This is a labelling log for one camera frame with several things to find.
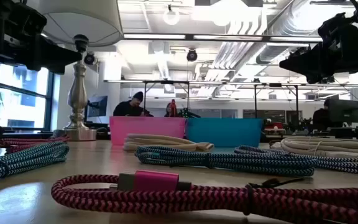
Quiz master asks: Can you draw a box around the long ceiling light bar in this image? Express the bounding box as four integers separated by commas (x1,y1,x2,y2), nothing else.
122,32,323,43

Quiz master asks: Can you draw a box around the blue plastic bin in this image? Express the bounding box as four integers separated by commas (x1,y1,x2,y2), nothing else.
185,118,264,148

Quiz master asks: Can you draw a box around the grey white braided USB cable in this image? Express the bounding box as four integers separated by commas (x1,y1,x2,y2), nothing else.
234,144,358,175

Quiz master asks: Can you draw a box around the silver lamp with white shade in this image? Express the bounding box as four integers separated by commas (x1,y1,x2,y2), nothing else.
37,0,124,141

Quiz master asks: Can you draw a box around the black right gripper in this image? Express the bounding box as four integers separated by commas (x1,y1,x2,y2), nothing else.
278,12,358,85

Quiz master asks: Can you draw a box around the pink black braided USB cable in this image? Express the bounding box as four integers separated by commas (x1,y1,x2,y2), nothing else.
50,170,358,224

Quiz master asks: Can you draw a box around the large window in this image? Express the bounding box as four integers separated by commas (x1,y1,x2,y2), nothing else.
0,62,55,131

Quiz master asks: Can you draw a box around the silver ventilation duct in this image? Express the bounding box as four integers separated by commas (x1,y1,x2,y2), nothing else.
255,0,326,65

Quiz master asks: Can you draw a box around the black computer monitor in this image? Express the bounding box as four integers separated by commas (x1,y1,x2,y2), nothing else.
87,95,108,118
327,98,358,124

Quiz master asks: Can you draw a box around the teal braided USB cable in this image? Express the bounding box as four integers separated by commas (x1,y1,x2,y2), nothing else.
134,145,319,178
0,141,70,184

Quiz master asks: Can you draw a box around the pink plastic bin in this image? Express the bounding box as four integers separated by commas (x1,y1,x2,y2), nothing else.
109,116,187,146

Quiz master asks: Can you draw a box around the maroon tool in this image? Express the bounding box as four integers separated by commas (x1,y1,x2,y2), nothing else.
0,136,70,154

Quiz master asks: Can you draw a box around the black background rig frame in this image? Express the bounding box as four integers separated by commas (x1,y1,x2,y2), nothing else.
254,82,300,119

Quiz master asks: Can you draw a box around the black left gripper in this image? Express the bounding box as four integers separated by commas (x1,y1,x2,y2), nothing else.
0,0,83,75

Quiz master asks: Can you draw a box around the beige USB cable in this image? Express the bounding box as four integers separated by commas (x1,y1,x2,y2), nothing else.
270,136,358,159
123,133,214,153

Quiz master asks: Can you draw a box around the white ring ceiling lamp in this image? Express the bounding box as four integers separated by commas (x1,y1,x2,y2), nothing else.
162,4,180,26

